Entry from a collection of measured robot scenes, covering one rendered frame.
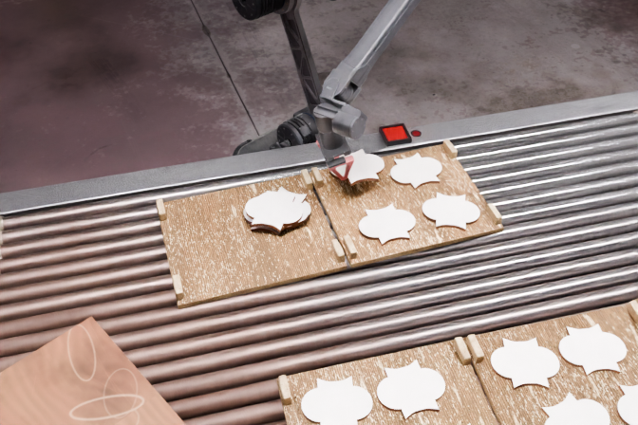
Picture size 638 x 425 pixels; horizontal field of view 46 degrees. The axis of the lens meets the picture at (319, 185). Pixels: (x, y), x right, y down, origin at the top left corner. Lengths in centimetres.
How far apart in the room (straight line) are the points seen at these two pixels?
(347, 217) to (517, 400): 63
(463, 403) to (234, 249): 66
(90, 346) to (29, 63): 300
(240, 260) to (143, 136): 199
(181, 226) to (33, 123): 214
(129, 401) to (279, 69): 284
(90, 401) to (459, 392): 74
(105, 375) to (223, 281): 39
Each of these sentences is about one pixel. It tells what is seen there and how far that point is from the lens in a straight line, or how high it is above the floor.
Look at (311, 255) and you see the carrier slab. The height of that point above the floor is 94.
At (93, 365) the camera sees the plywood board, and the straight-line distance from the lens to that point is 159.
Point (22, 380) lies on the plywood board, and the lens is 162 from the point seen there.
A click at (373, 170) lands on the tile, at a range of 196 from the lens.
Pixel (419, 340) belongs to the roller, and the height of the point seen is 91.
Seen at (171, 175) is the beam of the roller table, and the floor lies 91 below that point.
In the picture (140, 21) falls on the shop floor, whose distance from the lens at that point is 466.
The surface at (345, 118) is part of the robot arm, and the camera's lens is 178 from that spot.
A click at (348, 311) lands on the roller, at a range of 176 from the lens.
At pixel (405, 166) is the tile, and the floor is 95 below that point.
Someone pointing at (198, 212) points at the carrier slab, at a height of 94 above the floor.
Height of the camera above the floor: 231
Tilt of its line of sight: 43 degrees down
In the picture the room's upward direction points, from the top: straight up
